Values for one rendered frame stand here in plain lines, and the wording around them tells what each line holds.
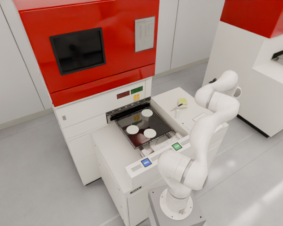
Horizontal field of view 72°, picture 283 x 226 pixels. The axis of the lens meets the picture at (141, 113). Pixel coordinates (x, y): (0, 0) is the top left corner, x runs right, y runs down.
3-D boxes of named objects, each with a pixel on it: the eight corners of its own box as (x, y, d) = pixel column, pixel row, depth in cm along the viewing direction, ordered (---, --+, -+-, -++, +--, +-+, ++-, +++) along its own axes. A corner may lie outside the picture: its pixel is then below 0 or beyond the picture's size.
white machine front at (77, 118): (66, 140, 161) (51, 102, 135) (148, 107, 193) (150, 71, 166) (67, 142, 159) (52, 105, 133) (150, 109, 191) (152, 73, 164)
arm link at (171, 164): (184, 204, 95) (192, 179, 79) (152, 184, 103) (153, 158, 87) (194, 184, 102) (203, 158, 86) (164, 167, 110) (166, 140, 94)
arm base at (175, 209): (199, 211, 110) (205, 197, 98) (169, 226, 105) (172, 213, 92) (181, 182, 123) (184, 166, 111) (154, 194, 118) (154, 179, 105)
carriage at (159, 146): (139, 155, 147) (139, 153, 145) (178, 136, 161) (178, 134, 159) (145, 163, 142) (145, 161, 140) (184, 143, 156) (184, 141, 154)
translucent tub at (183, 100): (176, 103, 175) (177, 97, 170) (184, 103, 176) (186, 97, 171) (178, 109, 169) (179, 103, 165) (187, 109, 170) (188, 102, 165)
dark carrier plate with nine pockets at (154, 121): (115, 119, 169) (115, 119, 169) (149, 106, 182) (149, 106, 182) (135, 147, 147) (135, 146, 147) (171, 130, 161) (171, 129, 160)
